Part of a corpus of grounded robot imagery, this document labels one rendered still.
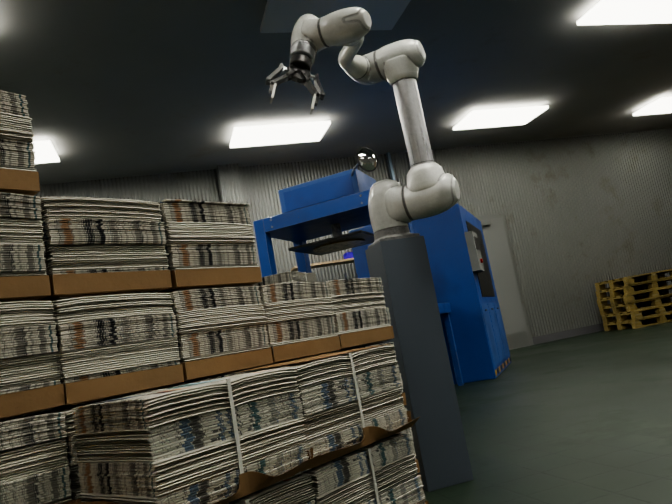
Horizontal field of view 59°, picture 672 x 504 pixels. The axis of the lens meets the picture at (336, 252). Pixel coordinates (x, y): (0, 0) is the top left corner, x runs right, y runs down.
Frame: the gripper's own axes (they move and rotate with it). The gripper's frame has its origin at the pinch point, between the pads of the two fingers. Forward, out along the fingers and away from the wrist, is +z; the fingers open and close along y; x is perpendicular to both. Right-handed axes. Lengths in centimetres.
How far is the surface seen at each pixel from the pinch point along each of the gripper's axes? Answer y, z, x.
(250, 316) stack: -1, 75, -6
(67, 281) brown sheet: 40, 87, 20
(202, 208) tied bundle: 18, 53, 8
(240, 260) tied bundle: 5, 61, -1
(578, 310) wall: -557, -321, -628
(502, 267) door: -409, -353, -604
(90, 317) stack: 34, 92, 16
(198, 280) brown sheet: 14, 72, 5
